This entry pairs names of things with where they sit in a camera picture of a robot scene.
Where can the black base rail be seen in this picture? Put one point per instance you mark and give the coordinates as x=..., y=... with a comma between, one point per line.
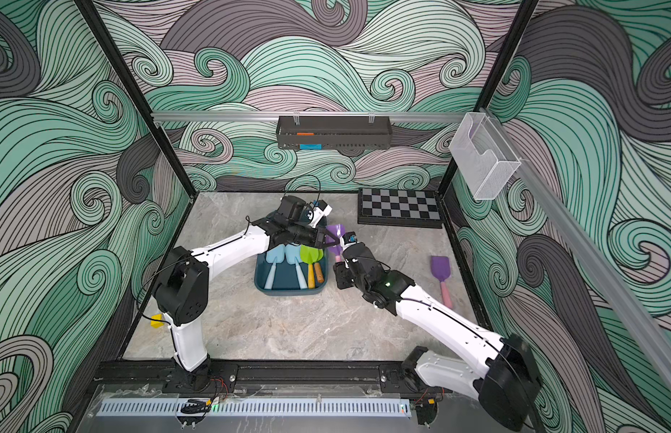
x=390, y=376

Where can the dark teal storage box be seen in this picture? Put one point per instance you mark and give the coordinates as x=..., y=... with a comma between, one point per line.
x=285, y=282

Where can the black frame post left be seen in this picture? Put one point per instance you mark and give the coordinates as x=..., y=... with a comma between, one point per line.
x=97, y=27

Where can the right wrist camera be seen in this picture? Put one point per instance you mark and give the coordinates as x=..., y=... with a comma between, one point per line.
x=350, y=238

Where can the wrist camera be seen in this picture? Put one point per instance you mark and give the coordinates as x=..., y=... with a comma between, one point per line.
x=350, y=238
x=318, y=211

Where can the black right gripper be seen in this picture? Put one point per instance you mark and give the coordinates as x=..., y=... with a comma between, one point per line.
x=345, y=269

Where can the white slotted cable duct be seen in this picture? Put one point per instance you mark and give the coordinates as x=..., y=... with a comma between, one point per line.
x=260, y=407

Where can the aluminium rail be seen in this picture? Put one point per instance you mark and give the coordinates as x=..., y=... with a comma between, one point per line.
x=642, y=327
x=273, y=116

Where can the green shovel wooden handle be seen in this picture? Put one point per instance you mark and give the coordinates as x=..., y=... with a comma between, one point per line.
x=319, y=275

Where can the black wall tray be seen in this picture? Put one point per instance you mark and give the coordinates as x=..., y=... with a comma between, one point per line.
x=334, y=133

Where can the green shovel yellow handle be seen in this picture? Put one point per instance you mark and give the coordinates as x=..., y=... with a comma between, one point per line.
x=309, y=256

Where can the clear plastic wall holder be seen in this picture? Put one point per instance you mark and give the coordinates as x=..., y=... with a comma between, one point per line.
x=484, y=155

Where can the black frame post right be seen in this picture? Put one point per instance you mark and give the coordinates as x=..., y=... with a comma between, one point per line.
x=505, y=47

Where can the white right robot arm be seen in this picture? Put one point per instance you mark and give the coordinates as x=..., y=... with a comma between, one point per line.
x=499, y=372

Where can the purple shovel pink handle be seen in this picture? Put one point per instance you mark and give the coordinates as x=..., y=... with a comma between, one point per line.
x=441, y=270
x=335, y=243

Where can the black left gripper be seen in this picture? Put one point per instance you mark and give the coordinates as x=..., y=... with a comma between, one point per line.
x=318, y=234

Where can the yellow cube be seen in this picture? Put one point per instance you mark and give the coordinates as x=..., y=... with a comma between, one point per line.
x=157, y=321

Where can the black folding chessboard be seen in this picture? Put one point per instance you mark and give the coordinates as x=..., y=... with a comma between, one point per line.
x=398, y=208

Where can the black frame post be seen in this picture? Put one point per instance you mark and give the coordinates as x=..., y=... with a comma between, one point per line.
x=97, y=27
x=505, y=47

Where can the aluminium rail right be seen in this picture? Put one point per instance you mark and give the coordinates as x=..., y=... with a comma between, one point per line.
x=642, y=327

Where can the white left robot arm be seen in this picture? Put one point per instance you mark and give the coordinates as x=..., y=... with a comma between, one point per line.
x=181, y=291

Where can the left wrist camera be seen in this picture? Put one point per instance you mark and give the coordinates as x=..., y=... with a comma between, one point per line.
x=318, y=211

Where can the aluminium rail back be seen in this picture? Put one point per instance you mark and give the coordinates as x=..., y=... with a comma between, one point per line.
x=273, y=116

